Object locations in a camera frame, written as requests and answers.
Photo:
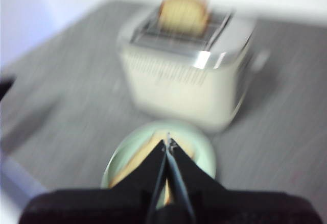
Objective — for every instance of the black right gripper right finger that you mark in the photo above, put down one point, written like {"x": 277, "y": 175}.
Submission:
{"x": 219, "y": 203}

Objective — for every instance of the pale green round plate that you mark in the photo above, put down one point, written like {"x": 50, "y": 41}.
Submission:
{"x": 120, "y": 157}

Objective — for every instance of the round-topped bread slice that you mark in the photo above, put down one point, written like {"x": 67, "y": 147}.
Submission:
{"x": 184, "y": 14}

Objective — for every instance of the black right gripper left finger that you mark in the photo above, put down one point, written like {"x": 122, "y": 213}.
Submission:
{"x": 122, "y": 203}

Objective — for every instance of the cream two-slot toaster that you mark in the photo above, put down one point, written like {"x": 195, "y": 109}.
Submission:
{"x": 184, "y": 86}

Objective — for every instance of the large square bread slice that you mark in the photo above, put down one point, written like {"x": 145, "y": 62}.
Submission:
{"x": 135, "y": 162}

